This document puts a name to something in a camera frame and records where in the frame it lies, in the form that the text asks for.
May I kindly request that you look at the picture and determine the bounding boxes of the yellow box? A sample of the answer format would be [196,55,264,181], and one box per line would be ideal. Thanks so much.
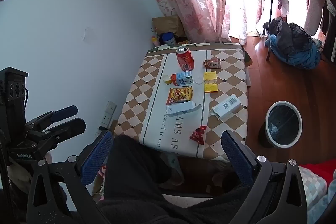
[204,71,218,93]

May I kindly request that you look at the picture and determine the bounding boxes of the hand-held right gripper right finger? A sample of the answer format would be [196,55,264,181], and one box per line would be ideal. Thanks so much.
[221,130,307,224]

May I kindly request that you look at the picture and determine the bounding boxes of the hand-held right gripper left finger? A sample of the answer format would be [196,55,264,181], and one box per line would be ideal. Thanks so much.
[26,130,114,224]

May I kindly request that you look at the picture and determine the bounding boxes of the red crumpled wrapper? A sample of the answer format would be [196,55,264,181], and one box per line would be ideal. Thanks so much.
[189,126,208,146]

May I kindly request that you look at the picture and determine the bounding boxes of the dark metal rack pole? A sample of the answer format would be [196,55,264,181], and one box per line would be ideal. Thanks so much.
[262,0,275,62]

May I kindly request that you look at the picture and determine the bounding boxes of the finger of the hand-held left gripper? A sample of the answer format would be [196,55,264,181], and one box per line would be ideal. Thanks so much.
[25,105,79,130]
[26,118,87,146]

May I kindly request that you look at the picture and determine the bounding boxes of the white wall outlets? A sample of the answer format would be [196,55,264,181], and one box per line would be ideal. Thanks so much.
[98,101,117,130]

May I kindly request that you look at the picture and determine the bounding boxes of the brown snack wrapper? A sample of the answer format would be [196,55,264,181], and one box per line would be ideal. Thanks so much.
[203,58,222,69]

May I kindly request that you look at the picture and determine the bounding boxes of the pile of blue dark clothes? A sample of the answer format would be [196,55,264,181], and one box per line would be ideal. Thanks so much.
[264,17,323,70]

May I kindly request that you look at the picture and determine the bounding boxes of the light checked blanket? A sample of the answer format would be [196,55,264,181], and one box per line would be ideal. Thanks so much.
[297,166,336,224]

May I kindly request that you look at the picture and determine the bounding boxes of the white barcode box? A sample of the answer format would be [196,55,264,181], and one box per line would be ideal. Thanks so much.
[209,94,242,120]

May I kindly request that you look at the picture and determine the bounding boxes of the blue white milk carton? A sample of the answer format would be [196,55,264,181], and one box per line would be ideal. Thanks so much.
[171,71,194,86]

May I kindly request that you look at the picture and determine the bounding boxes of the red soda can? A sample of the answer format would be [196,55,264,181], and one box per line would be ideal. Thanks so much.
[176,46,195,71]

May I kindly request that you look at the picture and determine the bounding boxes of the yellow red snack packet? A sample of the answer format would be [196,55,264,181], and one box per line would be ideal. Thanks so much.
[166,86,193,105]

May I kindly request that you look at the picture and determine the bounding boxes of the blue lid jar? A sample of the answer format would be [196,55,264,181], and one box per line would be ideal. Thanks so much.
[161,32,177,46]

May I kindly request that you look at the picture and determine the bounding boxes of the white blue long box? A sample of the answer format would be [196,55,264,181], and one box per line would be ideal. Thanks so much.
[166,101,202,118]

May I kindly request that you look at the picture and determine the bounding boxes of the red blanket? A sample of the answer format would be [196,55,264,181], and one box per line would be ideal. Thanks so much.
[299,161,336,185]

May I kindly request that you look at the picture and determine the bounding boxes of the brown paper bag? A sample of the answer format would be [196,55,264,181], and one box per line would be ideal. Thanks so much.
[152,15,185,39]

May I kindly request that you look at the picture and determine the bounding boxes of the grey round trash bin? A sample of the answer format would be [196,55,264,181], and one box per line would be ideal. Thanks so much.
[259,101,303,149]

